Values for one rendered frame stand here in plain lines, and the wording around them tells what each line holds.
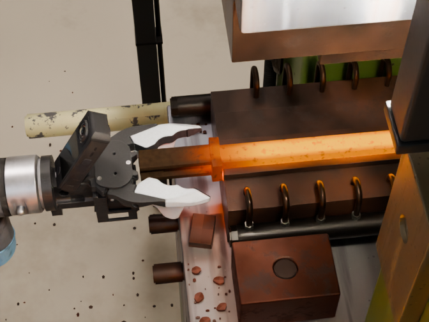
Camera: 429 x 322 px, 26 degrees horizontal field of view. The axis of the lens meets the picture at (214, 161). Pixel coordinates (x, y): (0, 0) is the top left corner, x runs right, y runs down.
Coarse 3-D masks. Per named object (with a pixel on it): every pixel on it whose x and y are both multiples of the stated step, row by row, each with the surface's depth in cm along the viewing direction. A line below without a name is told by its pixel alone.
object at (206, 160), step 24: (216, 144) 117; (240, 144) 118; (264, 144) 118; (288, 144) 118; (312, 144) 118; (336, 144) 118; (360, 144) 118; (384, 144) 118; (144, 168) 116; (168, 168) 116; (192, 168) 118; (216, 168) 116
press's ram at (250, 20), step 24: (240, 0) 78; (264, 0) 78; (288, 0) 78; (312, 0) 78; (336, 0) 79; (360, 0) 79; (384, 0) 79; (408, 0) 80; (240, 24) 80; (264, 24) 80; (288, 24) 80; (312, 24) 81; (336, 24) 81
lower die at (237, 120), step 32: (224, 96) 126; (288, 96) 126; (320, 96) 126; (352, 96) 126; (384, 96) 126; (224, 128) 122; (256, 128) 122; (288, 128) 122; (320, 128) 122; (352, 128) 121; (384, 128) 121; (320, 160) 118; (352, 160) 118; (384, 160) 118; (224, 192) 118; (256, 192) 116; (352, 192) 116; (384, 192) 116
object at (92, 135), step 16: (96, 112) 111; (80, 128) 111; (96, 128) 109; (80, 144) 111; (96, 144) 110; (64, 160) 115; (80, 160) 112; (96, 160) 113; (64, 176) 114; (80, 176) 114
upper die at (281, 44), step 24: (360, 24) 89; (384, 24) 89; (408, 24) 90; (240, 48) 90; (264, 48) 90; (288, 48) 91; (312, 48) 91; (336, 48) 91; (360, 48) 92; (384, 48) 92
